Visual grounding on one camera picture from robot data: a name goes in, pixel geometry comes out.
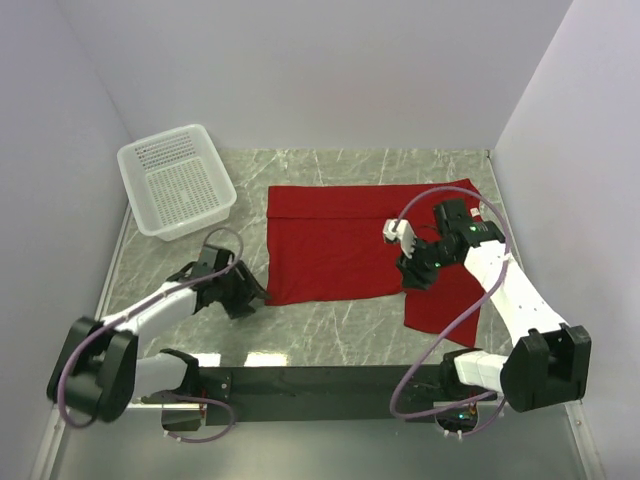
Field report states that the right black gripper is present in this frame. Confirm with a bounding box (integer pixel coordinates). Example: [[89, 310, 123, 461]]
[[394, 235, 458, 292]]

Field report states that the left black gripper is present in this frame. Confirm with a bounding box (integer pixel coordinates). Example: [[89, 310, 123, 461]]
[[214, 260, 270, 318]]

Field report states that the red t shirt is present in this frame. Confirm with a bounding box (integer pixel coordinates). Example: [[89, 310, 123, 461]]
[[266, 179, 484, 334]]

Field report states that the white plastic perforated basket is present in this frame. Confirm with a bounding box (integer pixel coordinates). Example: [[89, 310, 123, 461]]
[[117, 124, 237, 242]]

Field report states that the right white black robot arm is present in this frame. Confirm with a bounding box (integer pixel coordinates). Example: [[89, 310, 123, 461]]
[[383, 198, 592, 412]]

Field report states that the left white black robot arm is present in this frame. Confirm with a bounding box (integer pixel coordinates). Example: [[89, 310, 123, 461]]
[[46, 244, 269, 429]]

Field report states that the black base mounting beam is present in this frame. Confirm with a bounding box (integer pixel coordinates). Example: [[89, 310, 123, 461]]
[[199, 365, 409, 422]]

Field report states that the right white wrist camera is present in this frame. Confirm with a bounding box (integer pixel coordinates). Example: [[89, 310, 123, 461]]
[[382, 219, 416, 258]]

